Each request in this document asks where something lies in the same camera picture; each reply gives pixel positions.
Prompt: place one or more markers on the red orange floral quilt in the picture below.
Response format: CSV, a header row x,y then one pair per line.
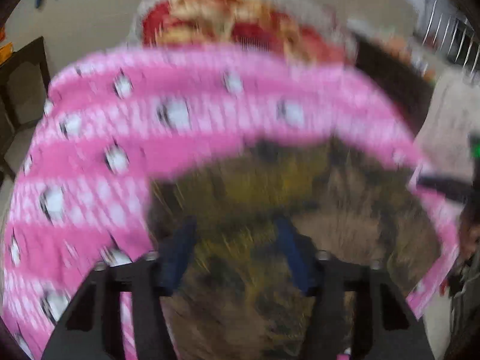
x,y
240,18

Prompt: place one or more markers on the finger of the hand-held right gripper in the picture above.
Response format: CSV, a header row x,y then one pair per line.
x,y
446,187

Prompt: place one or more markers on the brown floral shirt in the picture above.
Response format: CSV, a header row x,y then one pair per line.
x,y
262,187

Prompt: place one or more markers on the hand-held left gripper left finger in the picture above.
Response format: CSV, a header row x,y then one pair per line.
x,y
176,255

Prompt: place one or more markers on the pink penguin blanket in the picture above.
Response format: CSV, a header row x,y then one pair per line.
x,y
150,93

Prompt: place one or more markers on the dark wooden chair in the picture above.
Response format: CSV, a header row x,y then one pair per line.
x,y
26,82

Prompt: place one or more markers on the person's right hand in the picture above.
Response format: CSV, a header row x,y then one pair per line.
x,y
470,232

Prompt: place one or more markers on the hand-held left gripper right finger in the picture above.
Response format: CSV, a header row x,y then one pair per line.
x,y
296,258

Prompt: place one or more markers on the red and cream cloth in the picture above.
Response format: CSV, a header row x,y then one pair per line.
x,y
330,11

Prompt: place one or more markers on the white metal rack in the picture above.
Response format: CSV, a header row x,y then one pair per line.
x,y
450,33

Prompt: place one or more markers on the dark carved wooden nightstand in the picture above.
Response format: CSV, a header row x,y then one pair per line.
x,y
393,82

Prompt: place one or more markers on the clutter of bottles and bags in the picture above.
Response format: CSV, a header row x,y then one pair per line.
x,y
408,54

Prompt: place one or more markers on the orange box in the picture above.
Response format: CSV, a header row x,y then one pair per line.
x,y
5,52

